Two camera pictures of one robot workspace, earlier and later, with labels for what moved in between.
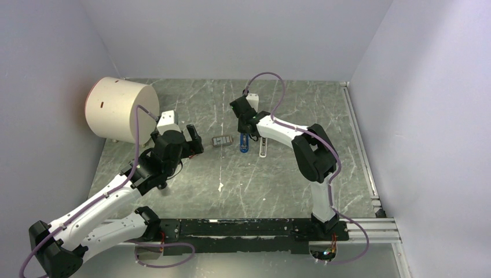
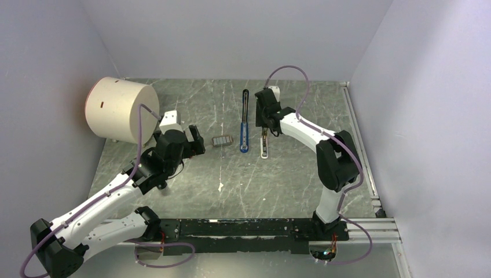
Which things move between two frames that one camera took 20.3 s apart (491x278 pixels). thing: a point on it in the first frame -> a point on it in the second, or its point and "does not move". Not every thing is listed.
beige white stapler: [263, 147] does not move
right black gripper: [239, 129] -> [259, 122]
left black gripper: [191, 146] does not move
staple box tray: [222, 140] does not move
